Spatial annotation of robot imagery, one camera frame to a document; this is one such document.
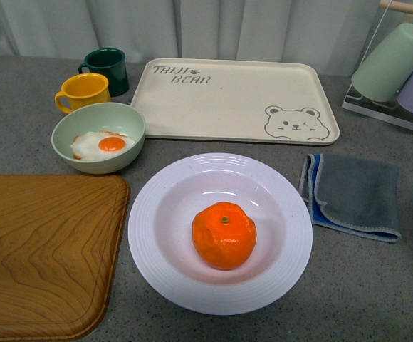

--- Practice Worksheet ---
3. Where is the white ribbed plate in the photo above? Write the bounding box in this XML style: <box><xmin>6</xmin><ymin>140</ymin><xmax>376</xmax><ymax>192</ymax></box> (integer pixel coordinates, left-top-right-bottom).
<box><xmin>128</xmin><ymin>152</ymin><xmax>313</xmax><ymax>316</ymax></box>

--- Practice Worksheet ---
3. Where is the orange mandarin fruit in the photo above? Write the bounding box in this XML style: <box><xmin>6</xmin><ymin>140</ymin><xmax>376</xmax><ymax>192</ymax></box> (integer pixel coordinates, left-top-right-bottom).
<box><xmin>192</xmin><ymin>202</ymin><xmax>257</xmax><ymax>270</ymax></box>

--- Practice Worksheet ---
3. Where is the beige bear tray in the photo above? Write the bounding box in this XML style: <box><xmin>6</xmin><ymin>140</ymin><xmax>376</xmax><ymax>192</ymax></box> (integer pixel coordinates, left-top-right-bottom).
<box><xmin>131</xmin><ymin>58</ymin><xmax>340</xmax><ymax>145</ymax></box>

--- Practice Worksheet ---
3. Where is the pale green bowl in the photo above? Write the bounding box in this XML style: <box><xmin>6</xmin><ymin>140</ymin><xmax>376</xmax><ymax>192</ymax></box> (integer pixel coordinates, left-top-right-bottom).
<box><xmin>51</xmin><ymin>102</ymin><xmax>145</xmax><ymax>175</ymax></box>

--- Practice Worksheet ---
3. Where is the fake fried egg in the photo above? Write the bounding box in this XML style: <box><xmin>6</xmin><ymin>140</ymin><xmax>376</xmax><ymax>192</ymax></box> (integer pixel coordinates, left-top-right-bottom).
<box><xmin>70</xmin><ymin>131</ymin><xmax>135</xmax><ymax>161</ymax></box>

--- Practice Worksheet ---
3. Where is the dark green mug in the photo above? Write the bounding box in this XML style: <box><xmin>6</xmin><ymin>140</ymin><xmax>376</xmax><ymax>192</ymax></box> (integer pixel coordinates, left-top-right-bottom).
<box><xmin>78</xmin><ymin>48</ymin><xmax>130</xmax><ymax>97</ymax></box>

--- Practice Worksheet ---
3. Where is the yellow mug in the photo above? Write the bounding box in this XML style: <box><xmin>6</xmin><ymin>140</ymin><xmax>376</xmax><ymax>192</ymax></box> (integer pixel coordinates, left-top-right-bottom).
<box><xmin>54</xmin><ymin>73</ymin><xmax>111</xmax><ymax>114</ymax></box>

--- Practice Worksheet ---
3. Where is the grey blue cloth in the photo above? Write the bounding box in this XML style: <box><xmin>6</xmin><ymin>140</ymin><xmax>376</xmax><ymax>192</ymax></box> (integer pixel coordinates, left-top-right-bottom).
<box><xmin>298</xmin><ymin>153</ymin><xmax>402</xmax><ymax>243</ymax></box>

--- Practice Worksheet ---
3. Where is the wooden cutting board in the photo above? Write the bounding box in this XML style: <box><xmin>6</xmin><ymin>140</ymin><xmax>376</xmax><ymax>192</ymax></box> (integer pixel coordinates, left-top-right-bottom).
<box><xmin>0</xmin><ymin>175</ymin><xmax>130</xmax><ymax>341</ymax></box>

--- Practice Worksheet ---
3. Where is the white curtain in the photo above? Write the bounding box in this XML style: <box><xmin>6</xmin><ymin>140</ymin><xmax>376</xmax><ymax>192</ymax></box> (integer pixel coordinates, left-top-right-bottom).
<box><xmin>0</xmin><ymin>0</ymin><xmax>413</xmax><ymax>78</ymax></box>

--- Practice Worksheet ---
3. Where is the pale green cup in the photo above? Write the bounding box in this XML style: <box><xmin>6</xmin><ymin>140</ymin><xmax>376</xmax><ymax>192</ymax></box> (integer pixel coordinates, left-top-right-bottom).
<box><xmin>351</xmin><ymin>22</ymin><xmax>413</xmax><ymax>103</ymax></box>

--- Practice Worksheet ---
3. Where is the clear acrylic cup rack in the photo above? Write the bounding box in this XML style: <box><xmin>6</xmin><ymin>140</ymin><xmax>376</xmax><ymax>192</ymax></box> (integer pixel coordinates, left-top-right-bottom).
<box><xmin>343</xmin><ymin>1</ymin><xmax>413</xmax><ymax>130</ymax></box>

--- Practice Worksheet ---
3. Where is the wooden rack rod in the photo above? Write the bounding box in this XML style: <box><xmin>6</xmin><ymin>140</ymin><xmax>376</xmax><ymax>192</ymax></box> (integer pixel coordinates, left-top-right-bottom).
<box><xmin>379</xmin><ymin>0</ymin><xmax>413</xmax><ymax>15</ymax></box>

